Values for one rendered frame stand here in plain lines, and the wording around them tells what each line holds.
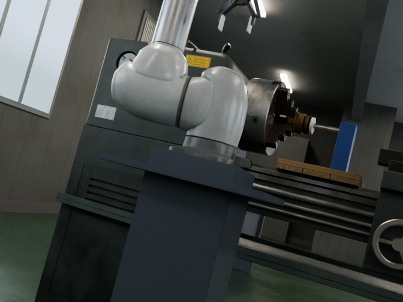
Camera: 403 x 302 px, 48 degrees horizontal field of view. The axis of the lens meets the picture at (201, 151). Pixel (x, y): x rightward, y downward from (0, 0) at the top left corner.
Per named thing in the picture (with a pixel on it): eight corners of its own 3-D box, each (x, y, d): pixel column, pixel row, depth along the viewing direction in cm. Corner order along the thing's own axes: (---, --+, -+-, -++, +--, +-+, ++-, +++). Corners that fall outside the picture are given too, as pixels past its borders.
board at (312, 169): (275, 167, 171) (278, 157, 171) (292, 178, 204) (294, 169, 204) (358, 186, 159) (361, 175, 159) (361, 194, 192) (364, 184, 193)
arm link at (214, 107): (240, 147, 124) (259, 70, 126) (175, 130, 125) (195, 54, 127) (236, 151, 141) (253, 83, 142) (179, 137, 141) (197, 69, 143)
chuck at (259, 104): (237, 133, 178) (260, 64, 186) (252, 162, 205) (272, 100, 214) (259, 138, 174) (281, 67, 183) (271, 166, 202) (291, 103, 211)
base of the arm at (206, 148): (243, 168, 120) (248, 147, 120) (167, 150, 127) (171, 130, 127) (255, 175, 137) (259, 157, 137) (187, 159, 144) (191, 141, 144)
